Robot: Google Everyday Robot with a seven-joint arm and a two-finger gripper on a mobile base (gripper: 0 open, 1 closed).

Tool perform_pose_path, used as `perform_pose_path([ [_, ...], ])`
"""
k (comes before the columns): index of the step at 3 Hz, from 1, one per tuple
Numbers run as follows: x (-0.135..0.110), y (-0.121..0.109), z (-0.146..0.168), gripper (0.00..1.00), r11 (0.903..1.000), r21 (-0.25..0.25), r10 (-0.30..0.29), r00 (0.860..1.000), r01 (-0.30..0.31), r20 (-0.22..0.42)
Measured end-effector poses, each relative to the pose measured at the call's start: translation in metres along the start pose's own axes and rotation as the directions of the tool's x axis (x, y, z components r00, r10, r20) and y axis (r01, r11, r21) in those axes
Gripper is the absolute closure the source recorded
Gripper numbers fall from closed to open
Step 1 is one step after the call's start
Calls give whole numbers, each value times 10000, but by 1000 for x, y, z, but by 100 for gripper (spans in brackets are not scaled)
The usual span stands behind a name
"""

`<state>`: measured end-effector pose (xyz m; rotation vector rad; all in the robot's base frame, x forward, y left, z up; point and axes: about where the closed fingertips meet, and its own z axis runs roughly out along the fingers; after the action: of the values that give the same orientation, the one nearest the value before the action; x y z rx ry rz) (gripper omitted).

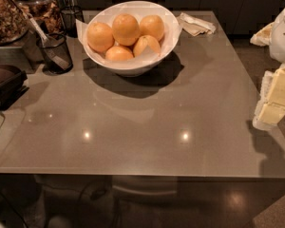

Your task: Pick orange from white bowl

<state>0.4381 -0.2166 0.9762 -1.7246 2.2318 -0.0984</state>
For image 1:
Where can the dark brown box device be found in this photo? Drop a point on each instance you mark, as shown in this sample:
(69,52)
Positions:
(12,86)

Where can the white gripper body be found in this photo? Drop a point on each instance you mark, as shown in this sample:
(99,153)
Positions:
(283,38)

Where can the large glass jar of snacks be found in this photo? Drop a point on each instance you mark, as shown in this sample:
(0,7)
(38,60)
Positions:
(13,24)

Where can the small black mesh cup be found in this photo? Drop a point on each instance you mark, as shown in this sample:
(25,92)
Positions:
(70,15)

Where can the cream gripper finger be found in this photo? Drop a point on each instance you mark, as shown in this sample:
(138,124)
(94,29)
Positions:
(270,109)
(262,37)

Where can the orange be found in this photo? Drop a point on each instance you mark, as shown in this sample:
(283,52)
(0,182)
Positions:
(125,29)
(152,25)
(99,36)
(119,53)
(144,42)

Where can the white ceramic bowl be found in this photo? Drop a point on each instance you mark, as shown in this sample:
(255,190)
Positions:
(133,67)

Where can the folded paper napkins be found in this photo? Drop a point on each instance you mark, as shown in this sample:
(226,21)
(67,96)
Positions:
(194,25)

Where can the black mesh cup with utensils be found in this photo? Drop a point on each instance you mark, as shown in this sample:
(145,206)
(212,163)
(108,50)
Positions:
(55,52)

